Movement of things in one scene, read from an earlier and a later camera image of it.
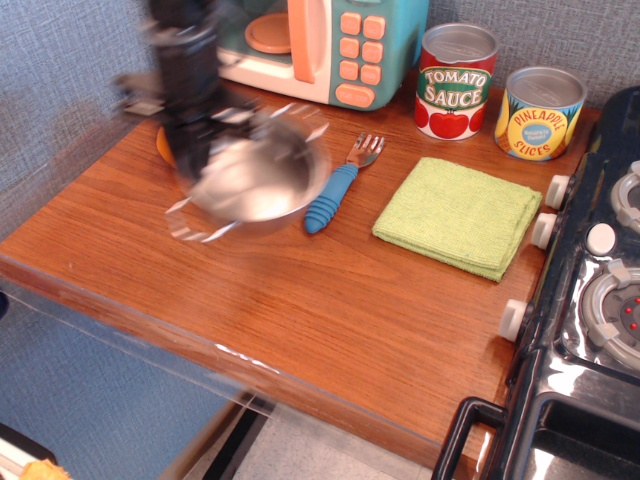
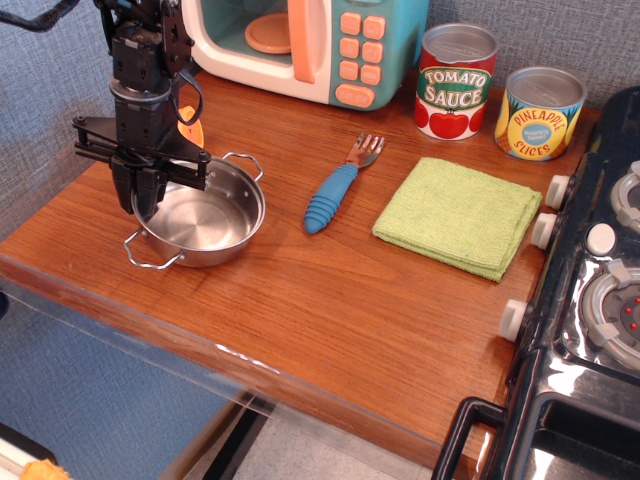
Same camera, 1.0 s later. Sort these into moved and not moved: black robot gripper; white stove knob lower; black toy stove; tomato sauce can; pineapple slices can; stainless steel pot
Moved: black robot gripper; stainless steel pot
Not moved: pineapple slices can; tomato sauce can; white stove knob lower; black toy stove
